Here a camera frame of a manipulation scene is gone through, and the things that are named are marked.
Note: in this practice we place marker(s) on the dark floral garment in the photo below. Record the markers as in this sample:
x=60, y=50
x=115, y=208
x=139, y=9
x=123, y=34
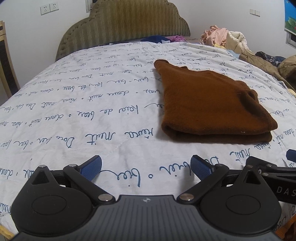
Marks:
x=274, y=60

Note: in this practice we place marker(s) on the gold tower fan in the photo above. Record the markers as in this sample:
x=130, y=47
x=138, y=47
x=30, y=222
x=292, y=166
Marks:
x=8, y=76

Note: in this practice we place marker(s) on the beige tan jacket pile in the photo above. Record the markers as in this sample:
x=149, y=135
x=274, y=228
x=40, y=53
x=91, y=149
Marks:
x=281, y=68

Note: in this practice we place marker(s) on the purple garment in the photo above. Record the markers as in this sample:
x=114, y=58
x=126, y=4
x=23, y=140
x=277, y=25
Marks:
x=177, y=38

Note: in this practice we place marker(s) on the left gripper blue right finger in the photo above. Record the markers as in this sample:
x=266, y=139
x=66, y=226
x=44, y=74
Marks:
x=209, y=175

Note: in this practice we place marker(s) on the white wall switch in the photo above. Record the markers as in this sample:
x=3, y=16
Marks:
x=255, y=12

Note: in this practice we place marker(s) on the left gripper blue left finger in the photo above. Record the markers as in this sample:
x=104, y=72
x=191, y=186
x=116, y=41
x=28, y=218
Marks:
x=81, y=176

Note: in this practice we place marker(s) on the navy blue garment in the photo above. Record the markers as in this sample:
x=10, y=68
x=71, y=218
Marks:
x=156, y=39

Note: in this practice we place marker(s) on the white double wall socket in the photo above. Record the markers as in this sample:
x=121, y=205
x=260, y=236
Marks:
x=48, y=8

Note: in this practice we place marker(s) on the brown knit sweater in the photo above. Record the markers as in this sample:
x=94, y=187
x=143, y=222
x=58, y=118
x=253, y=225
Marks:
x=209, y=107

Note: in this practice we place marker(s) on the olive striped padded headboard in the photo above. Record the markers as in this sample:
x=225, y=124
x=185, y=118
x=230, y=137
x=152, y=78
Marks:
x=119, y=21

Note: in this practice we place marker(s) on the light blue garment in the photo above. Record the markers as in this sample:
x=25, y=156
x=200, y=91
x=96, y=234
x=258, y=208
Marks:
x=234, y=54

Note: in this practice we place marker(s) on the pink crumpled garment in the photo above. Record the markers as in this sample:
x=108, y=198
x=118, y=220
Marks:
x=214, y=36

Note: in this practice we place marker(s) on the white script-print bed sheet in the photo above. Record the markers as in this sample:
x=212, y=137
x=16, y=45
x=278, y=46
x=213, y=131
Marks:
x=108, y=101

